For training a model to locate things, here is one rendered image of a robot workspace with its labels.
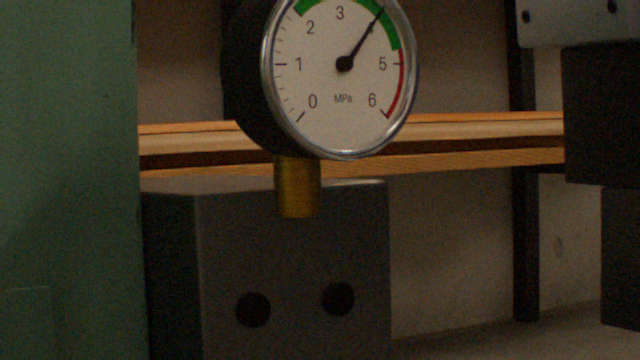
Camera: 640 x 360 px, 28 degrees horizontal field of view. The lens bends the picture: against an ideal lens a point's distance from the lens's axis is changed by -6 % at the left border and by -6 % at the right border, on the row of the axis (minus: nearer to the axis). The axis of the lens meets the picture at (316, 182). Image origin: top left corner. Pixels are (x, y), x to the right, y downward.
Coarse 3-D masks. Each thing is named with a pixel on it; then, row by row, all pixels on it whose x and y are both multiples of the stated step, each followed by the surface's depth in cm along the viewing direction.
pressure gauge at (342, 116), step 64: (256, 0) 43; (320, 0) 42; (384, 0) 44; (256, 64) 41; (320, 64) 42; (384, 64) 44; (256, 128) 43; (320, 128) 43; (384, 128) 44; (320, 192) 45
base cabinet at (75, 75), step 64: (0, 0) 42; (64, 0) 44; (128, 0) 45; (0, 64) 42; (64, 64) 44; (128, 64) 45; (0, 128) 43; (64, 128) 44; (128, 128) 45; (0, 192) 43; (64, 192) 44; (128, 192) 46; (0, 256) 43; (64, 256) 44; (128, 256) 46; (0, 320) 42; (64, 320) 44; (128, 320) 46
